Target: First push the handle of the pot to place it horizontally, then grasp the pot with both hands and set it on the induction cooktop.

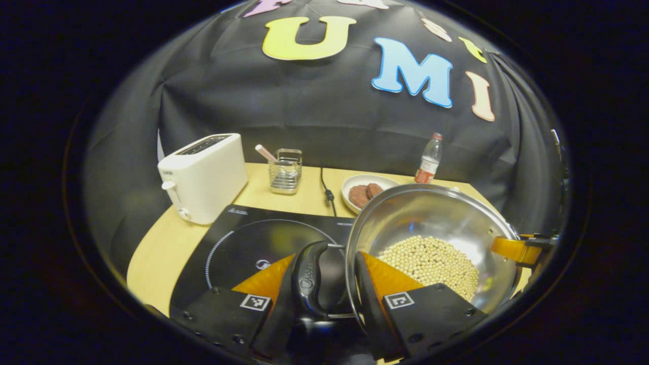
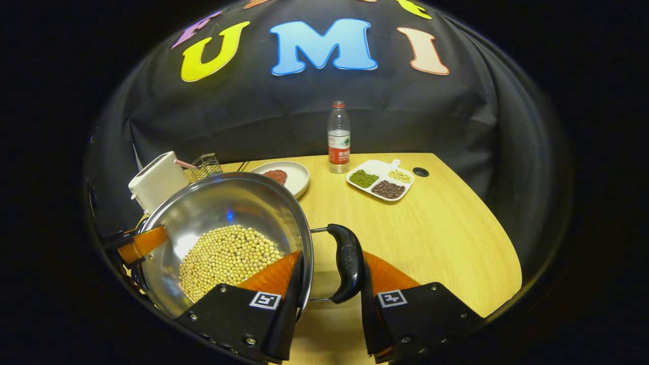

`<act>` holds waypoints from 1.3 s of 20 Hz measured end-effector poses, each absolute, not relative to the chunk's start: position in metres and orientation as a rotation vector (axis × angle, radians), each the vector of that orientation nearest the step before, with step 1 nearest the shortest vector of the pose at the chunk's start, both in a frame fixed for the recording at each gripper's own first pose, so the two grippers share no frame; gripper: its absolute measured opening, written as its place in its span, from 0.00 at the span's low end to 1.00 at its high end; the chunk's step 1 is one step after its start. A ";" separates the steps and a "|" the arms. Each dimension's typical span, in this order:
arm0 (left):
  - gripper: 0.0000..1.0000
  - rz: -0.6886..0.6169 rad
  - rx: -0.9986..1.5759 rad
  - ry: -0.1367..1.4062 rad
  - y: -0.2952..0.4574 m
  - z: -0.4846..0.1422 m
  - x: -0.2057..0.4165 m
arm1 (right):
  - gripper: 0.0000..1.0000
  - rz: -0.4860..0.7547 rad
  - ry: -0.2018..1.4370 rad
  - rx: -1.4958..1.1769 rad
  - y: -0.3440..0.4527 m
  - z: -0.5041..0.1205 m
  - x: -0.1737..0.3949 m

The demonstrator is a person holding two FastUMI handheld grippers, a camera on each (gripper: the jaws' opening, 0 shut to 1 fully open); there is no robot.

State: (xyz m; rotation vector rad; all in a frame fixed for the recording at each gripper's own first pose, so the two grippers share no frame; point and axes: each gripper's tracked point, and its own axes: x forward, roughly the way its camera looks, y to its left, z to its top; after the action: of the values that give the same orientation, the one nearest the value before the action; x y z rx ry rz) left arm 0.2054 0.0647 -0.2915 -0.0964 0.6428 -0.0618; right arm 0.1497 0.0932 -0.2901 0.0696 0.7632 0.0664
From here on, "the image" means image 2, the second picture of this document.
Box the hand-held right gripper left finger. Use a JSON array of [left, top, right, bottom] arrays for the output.
[[175, 250, 305, 364]]

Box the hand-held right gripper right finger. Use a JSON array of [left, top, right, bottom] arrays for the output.
[[360, 251, 485, 364]]

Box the stainless steel pot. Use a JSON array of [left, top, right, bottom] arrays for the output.
[[133, 172, 366, 320]]

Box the pile of yellow soybeans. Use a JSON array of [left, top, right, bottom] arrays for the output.
[[178, 225, 284, 303]]

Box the white toaster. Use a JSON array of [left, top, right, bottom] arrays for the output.
[[128, 151, 189, 213]]

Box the pile of dark red beans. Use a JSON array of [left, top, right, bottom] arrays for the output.
[[371, 180, 406, 199]]

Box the round white plate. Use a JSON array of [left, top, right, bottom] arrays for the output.
[[248, 161, 310, 199]]

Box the pile of green beans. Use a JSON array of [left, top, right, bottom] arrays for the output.
[[349, 170, 379, 189]]

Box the white divided plate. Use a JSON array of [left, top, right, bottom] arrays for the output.
[[346, 159, 415, 202]]

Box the black backdrop cloth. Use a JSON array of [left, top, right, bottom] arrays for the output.
[[84, 0, 573, 284]]

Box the clear plastic water bottle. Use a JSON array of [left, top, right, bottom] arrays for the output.
[[327, 101, 351, 174]]

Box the small wire basket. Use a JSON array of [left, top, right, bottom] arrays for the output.
[[190, 154, 224, 182]]

